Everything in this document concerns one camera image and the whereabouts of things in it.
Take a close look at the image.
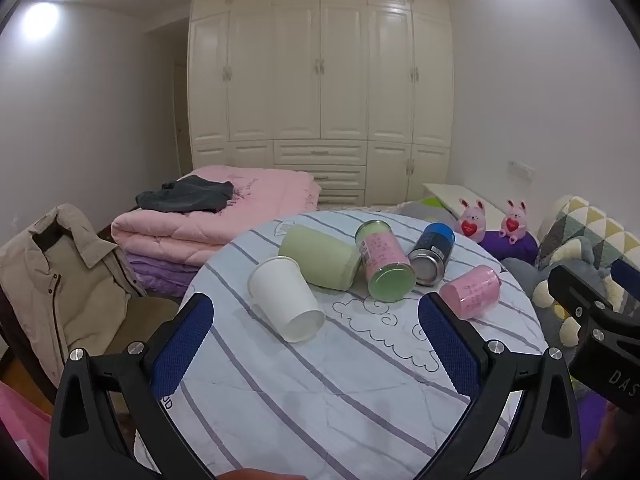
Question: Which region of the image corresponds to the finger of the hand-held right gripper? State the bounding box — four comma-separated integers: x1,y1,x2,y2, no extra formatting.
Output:
547,265,640,331
609,259,640,308

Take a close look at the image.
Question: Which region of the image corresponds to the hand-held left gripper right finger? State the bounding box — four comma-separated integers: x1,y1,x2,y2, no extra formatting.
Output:
410,292,583,480

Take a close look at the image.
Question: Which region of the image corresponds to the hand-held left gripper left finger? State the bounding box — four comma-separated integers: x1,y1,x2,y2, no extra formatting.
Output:
50,292,221,480

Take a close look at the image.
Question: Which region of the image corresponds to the white paper cup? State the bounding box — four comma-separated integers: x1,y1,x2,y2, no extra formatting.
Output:
247,256,326,344

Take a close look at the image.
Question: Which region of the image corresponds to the person's right forearm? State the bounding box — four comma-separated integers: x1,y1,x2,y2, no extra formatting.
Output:
582,407,640,480

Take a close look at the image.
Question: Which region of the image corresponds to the small pink cup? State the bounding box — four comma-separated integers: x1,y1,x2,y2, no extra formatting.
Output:
439,264,501,320

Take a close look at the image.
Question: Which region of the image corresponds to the blue and silver cup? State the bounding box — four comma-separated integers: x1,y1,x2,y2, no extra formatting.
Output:
408,223,456,287

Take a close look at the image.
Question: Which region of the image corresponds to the pink cup with green lid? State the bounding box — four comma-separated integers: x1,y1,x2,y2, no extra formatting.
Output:
354,220,417,302

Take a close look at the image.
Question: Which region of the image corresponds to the light green cup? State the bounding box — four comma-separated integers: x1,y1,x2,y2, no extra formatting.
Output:
278,224,363,291

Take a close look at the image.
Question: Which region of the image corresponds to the beige jacket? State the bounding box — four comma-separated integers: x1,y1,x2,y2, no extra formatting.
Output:
0,225,181,406
0,204,146,386

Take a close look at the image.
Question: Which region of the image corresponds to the grey plush toy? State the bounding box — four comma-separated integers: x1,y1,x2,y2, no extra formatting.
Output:
500,240,640,351

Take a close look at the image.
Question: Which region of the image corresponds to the triangle patterned pillow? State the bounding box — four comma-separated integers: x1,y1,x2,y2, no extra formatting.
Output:
537,196,640,276

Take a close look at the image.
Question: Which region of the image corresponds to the purple folded quilt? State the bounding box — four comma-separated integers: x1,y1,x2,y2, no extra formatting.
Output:
124,252,201,306

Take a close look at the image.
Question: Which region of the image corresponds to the purple cushion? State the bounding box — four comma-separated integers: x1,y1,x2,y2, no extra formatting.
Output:
479,230,540,262

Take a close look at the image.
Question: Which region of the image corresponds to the pink bunny plush toy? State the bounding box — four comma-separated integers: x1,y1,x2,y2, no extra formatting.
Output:
459,199,487,241
500,200,529,244

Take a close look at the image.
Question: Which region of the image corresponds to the pink folded quilt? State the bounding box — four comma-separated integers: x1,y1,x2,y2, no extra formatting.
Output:
111,166,322,267

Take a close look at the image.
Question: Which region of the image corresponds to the striped white tablecloth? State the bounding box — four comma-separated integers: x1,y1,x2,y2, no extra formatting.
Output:
135,210,551,480

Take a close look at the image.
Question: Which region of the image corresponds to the grey and green cushion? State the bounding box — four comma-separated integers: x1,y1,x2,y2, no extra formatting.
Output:
397,197,463,222

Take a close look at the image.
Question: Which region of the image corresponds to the dark grey garment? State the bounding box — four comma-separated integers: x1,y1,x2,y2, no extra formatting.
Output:
136,176,235,214

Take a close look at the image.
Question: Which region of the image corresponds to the white board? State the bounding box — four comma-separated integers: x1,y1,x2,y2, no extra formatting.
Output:
422,183,511,231

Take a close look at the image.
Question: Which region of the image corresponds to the pink cloth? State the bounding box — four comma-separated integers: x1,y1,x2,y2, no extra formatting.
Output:
0,380,53,480

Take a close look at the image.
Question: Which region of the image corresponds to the cream wardrobe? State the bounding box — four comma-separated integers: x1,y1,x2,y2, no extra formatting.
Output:
187,0,455,206

